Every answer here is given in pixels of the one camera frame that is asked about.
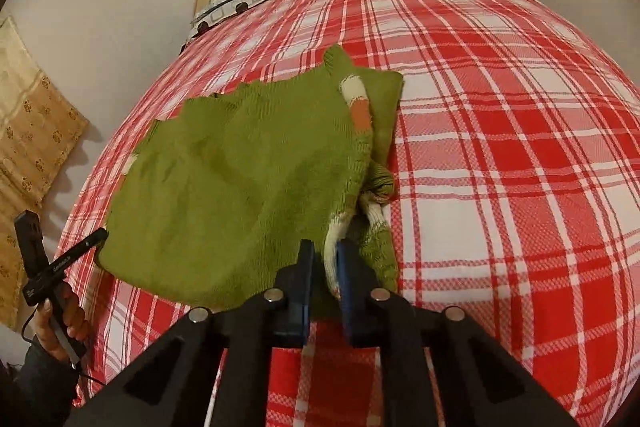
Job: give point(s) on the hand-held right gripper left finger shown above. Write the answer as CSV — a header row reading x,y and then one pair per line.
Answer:
x,y
306,292

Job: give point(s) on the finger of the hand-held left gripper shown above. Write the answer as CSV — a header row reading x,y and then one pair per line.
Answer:
x,y
87,243

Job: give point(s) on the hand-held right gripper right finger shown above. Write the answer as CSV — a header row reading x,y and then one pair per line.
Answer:
x,y
349,292

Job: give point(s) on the green orange striped knit sweater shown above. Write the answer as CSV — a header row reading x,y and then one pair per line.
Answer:
x,y
240,187

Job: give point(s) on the person's left forearm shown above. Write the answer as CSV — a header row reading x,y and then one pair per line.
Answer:
x,y
40,387

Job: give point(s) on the person's left hand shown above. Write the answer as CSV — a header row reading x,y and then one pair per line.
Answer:
x,y
75,314

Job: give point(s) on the wide beige floral curtain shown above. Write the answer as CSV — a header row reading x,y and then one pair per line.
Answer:
x,y
35,132

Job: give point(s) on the red plaid bed sheet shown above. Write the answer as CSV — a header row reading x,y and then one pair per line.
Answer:
x,y
500,157

